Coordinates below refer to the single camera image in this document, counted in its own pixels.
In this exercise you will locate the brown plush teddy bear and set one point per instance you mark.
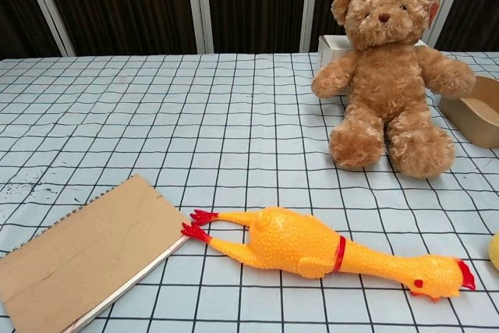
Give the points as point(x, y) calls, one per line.
point(386, 87)

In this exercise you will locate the blue checkered tablecloth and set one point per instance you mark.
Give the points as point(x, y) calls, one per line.
point(195, 114)

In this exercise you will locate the yellow rubber chicken toy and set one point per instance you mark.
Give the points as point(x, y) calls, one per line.
point(296, 239)

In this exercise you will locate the white cardboard box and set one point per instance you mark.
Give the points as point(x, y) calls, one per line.
point(331, 46)

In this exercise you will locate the brown spiral notebook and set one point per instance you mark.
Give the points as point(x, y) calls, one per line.
point(89, 247)

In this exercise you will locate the brown cardboard tray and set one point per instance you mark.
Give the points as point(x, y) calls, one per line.
point(479, 122)

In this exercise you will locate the yellow toy fruit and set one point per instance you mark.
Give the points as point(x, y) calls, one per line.
point(495, 251)

